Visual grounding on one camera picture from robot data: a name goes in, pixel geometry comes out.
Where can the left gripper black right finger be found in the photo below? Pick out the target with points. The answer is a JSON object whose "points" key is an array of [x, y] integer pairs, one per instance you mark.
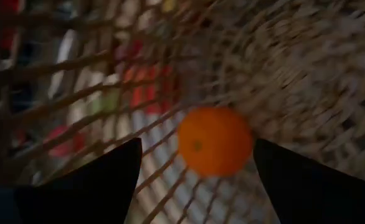
{"points": [[319, 199]]}

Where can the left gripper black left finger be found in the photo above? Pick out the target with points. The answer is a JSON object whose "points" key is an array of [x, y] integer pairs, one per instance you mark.
{"points": [[86, 196]]}

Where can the orange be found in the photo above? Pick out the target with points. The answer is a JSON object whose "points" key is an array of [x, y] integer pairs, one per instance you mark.
{"points": [[215, 141]]}

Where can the grey woven placemat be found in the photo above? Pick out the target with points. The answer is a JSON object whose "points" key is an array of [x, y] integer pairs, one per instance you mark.
{"points": [[167, 175]]}

